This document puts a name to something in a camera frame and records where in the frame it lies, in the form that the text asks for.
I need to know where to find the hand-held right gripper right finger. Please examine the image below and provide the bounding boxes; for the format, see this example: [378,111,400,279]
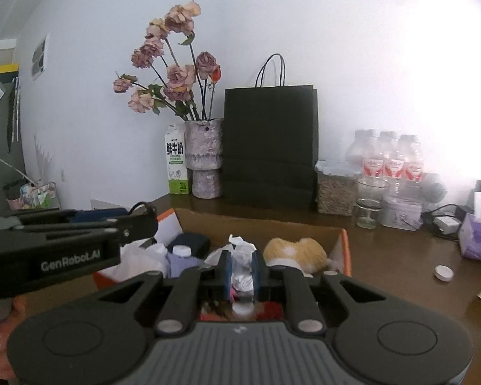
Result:
[250,250,388,336]

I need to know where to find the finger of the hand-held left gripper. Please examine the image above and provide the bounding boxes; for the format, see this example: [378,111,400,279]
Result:
[0,207,130,226]
[9,211,160,245]

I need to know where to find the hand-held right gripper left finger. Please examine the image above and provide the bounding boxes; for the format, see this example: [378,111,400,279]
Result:
[96,250,235,336]

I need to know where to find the small white tissue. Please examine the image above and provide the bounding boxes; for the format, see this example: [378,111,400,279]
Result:
[232,257,253,302]

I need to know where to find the translucent cotton swab box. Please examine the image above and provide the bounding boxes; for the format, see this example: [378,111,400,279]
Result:
[119,242,169,282]

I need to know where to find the black zip case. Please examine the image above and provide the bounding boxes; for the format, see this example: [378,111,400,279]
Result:
[166,232,212,261]

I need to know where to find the yellow white plush hamster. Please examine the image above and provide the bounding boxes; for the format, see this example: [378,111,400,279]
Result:
[262,237,333,280]

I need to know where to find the red cardboard box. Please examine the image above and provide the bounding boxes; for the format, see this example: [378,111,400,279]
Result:
[91,207,353,324]

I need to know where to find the wooden desktop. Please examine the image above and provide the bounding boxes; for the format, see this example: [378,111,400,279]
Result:
[0,192,481,374]

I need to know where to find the person's left hand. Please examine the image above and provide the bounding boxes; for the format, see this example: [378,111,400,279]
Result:
[0,294,28,382]

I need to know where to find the green white milk carton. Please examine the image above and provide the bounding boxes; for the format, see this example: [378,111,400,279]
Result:
[163,123,192,195]

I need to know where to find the purple white textured vase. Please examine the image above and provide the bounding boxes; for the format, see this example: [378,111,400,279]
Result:
[184,118,225,200]

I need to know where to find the clear container of seeds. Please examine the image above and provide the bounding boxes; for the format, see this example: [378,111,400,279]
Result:
[315,160,362,217]

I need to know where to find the clear glass jar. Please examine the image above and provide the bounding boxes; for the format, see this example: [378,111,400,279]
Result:
[355,176,389,230]

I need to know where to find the black paper bag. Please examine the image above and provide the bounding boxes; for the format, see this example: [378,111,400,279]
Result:
[221,53,320,210]

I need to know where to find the white floral tin box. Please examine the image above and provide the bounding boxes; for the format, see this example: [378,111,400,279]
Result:
[378,194,425,232]

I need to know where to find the pack of plastic water bottles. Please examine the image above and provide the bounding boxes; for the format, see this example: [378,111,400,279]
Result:
[346,129,426,193]

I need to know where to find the flat white bottle lid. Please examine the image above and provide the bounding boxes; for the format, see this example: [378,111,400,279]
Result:
[433,264,455,282]

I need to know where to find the white power adapter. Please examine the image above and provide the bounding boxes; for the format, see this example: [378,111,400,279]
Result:
[433,215,461,234]

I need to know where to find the white round device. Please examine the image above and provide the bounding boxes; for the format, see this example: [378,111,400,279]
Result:
[422,174,447,205]

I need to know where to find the dried rose bouquet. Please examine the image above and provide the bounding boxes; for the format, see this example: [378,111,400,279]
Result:
[113,0,224,121]

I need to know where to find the purple tissue pack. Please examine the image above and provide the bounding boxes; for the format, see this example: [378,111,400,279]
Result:
[457,212,481,264]

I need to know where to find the white wire utility cart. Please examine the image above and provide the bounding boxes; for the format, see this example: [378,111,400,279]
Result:
[4,180,61,211]

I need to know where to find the dark green wall board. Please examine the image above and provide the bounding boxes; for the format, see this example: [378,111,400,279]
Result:
[0,79,25,210]

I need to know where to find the white wall vent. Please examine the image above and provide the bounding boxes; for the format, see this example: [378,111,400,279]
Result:
[31,34,49,79]

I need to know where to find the white charger with cable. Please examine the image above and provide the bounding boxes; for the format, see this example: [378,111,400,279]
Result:
[419,203,472,242]

